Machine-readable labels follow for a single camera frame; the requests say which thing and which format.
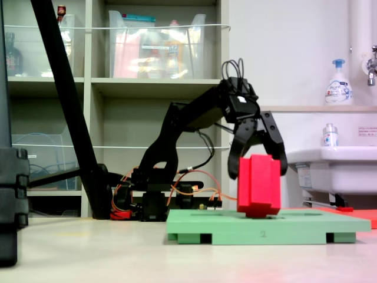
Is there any white sink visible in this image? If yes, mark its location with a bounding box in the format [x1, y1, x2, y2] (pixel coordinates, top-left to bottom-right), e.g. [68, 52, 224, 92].
[286, 146, 377, 196]

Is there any orange wire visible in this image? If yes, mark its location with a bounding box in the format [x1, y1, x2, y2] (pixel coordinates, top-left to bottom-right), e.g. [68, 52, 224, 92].
[166, 168, 238, 208]

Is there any black table clamp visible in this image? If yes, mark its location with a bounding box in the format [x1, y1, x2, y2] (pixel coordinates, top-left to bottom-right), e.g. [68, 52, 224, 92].
[113, 180, 133, 212]
[176, 180, 204, 209]

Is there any yellow bottle with red cap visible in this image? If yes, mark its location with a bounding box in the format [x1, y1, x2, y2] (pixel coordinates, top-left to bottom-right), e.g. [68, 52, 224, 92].
[163, 19, 190, 79]

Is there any dark glass bottle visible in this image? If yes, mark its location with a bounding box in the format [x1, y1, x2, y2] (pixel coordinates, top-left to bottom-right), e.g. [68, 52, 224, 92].
[4, 31, 24, 77]

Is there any black gripper motor cable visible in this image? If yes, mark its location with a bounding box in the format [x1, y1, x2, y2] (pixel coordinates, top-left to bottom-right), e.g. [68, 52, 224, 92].
[221, 58, 246, 82]

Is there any black tripod brace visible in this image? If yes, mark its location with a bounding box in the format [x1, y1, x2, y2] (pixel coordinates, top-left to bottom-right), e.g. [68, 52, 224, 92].
[28, 167, 82, 189]

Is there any metal faucet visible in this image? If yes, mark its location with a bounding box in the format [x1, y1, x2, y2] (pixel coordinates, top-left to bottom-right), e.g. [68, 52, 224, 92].
[364, 45, 377, 87]

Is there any clear plastic bin with packages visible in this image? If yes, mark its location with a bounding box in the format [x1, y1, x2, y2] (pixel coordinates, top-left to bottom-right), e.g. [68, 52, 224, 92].
[108, 10, 207, 80]

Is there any clear plastic bin with bottles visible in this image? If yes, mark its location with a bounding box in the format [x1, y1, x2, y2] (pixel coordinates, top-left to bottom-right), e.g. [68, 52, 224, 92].
[3, 14, 77, 78]

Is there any green shape sorting board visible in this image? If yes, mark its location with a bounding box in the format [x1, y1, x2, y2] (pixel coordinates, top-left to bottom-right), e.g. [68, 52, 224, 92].
[166, 208, 372, 245]

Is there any circuit board with green terminal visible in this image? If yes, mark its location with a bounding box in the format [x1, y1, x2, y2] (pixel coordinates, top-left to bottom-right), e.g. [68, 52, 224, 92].
[199, 198, 224, 211]

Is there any small clear bottle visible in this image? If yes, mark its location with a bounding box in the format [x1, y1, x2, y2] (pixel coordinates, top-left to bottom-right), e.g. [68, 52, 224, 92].
[321, 123, 339, 147]

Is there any clear bin with blue cables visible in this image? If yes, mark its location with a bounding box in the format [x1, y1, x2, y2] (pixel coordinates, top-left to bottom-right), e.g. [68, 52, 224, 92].
[11, 133, 82, 192]

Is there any red printed base bracket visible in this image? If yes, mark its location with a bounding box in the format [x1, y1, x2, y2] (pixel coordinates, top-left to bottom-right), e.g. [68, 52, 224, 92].
[110, 208, 133, 221]

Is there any beige shelf unit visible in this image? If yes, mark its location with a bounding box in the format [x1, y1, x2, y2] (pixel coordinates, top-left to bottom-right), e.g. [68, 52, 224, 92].
[0, 0, 230, 219]

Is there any white pump soap bottle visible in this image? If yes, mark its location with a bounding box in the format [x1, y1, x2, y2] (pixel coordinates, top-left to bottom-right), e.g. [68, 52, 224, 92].
[324, 58, 354, 106]

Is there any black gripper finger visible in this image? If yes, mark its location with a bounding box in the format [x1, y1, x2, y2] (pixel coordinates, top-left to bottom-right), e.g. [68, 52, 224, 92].
[227, 131, 257, 181]
[258, 110, 289, 177]

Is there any black tripod leg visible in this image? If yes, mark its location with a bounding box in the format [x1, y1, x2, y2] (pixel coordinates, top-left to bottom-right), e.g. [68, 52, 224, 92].
[0, 0, 30, 268]
[31, 0, 114, 221]

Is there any red cross columnar block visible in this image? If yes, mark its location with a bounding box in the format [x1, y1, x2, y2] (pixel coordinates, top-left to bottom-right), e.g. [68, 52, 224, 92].
[237, 153, 282, 219]

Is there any long black cable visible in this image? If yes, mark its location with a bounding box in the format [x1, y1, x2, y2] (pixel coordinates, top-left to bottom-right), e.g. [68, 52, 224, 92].
[176, 128, 216, 175]

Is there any sink label sticker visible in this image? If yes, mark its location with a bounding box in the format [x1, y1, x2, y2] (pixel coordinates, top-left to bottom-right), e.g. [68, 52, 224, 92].
[295, 163, 313, 190]

